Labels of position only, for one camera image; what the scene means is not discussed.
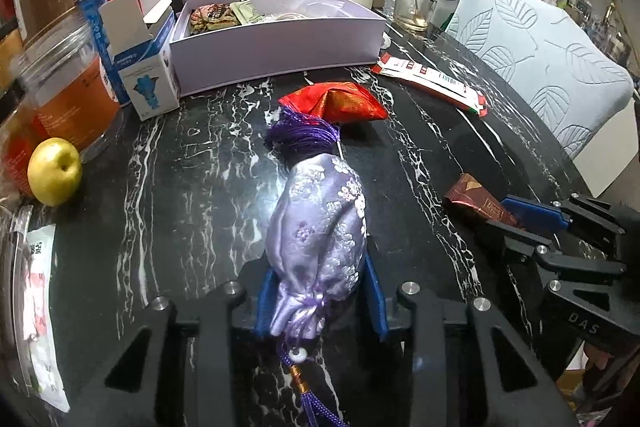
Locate lavender gift box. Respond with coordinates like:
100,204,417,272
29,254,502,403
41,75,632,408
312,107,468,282
167,0,388,98

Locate pale blue leaf-pattern chair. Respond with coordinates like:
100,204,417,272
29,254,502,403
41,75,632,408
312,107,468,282
444,0,636,198

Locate clear jar orange contents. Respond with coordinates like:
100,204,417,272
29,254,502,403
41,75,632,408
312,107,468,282
17,26,126,164

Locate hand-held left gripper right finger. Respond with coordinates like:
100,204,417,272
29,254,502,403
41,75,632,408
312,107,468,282
361,252,578,427

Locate brown foil packet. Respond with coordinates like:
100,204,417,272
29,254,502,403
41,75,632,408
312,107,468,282
444,173,522,229

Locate lavender floral sachet pouch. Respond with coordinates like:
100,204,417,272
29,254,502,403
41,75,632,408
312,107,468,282
263,109,369,427

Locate blue white tablet tube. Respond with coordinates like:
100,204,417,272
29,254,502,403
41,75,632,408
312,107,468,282
75,0,132,106

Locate green packet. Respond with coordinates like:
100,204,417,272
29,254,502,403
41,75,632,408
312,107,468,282
230,0,267,26

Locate yellow apple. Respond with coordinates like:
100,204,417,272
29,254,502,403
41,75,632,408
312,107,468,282
27,137,84,207

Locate long red white packet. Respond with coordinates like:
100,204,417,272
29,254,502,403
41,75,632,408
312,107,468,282
371,53,489,118

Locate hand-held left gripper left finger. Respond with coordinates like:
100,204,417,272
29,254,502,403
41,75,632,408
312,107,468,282
70,257,277,427

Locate white blue carton with picture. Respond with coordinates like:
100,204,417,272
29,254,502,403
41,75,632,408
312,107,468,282
99,0,182,122

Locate red brown snack packet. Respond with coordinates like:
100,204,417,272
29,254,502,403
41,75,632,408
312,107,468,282
189,4,240,34

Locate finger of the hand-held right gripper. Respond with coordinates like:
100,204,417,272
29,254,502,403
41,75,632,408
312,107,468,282
474,221,627,284
500,194,627,254

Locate white paper sachet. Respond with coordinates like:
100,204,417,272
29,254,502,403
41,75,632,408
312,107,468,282
21,223,72,414

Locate red embroidered sachet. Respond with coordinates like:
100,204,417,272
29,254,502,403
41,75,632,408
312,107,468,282
278,82,390,124

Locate row of cosmetic bottles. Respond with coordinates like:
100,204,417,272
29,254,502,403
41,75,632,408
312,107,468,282
517,0,633,60

